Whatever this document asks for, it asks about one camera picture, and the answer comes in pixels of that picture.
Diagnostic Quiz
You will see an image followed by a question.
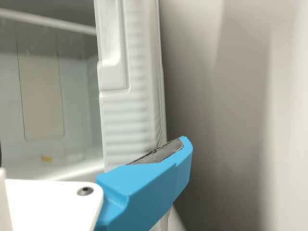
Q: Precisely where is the incubator door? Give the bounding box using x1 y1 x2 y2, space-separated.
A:
93 0 186 231

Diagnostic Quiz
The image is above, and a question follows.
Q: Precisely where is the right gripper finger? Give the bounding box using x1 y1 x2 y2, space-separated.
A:
95 136 193 231

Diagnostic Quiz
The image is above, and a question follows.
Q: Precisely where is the white incubator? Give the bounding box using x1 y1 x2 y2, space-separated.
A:
0 0 106 182

